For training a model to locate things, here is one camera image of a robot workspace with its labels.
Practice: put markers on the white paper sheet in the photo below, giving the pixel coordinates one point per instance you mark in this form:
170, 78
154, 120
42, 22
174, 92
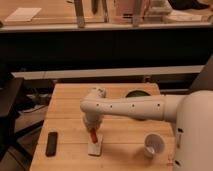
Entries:
22, 14

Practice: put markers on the black chair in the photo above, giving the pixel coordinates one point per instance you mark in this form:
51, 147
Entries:
8, 113

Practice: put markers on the white cup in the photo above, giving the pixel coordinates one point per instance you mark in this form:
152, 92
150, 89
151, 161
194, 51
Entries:
154, 144

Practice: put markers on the dark panel at right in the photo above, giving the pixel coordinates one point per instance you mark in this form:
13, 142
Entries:
204, 80

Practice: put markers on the white sponge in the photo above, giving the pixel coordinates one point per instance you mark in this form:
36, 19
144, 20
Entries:
95, 149

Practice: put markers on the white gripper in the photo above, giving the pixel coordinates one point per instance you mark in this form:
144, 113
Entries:
93, 121

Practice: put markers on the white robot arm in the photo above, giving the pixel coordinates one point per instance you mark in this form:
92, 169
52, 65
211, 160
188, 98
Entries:
192, 114

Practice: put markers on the green bowl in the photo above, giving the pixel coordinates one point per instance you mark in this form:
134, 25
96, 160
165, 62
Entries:
137, 93

